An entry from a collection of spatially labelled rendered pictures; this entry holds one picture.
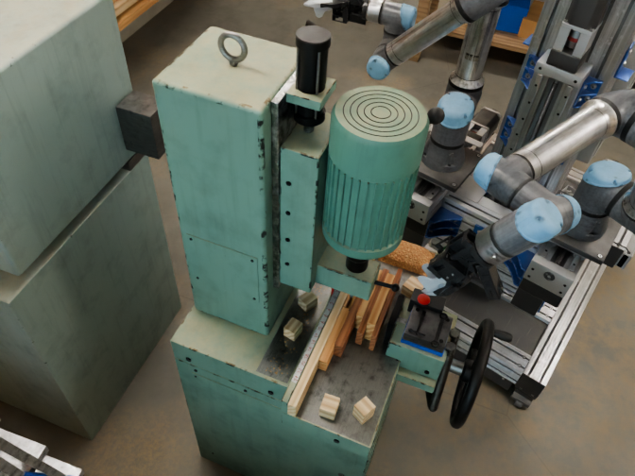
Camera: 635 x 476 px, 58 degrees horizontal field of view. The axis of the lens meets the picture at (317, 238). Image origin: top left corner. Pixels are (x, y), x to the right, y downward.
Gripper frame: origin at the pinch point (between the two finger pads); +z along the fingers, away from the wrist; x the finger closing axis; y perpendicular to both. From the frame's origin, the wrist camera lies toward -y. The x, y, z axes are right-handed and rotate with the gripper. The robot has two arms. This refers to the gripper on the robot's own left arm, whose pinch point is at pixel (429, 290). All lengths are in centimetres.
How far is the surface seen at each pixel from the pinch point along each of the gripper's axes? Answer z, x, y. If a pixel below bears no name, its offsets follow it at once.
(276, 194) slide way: -1.7, 6.7, 40.8
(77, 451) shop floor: 144, 37, 32
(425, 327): 6.1, 4.0, -5.7
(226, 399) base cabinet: 65, 21, 13
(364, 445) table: 17.0, 31.5, -7.0
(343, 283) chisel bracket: 13.7, 2.7, 14.2
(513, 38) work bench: 72, -285, -40
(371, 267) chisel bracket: 8.0, -1.8, 11.6
